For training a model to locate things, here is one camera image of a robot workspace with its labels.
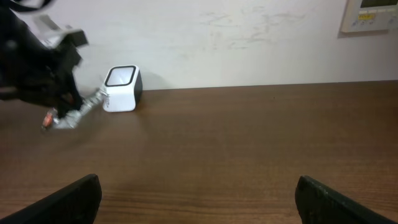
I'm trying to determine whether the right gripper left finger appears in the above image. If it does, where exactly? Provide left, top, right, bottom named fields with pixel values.
left=1, top=174, right=102, bottom=224

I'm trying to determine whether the white barcode scanner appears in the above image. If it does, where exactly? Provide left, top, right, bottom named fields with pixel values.
left=103, top=65, right=143, bottom=113

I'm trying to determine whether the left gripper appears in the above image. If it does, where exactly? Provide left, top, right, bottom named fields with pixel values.
left=1, top=6, right=88, bottom=118

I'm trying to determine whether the wall control panel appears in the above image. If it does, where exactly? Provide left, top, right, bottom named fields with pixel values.
left=340, top=0, right=397, bottom=33

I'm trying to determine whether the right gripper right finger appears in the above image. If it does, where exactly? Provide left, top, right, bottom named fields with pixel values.
left=295, top=175, right=397, bottom=224

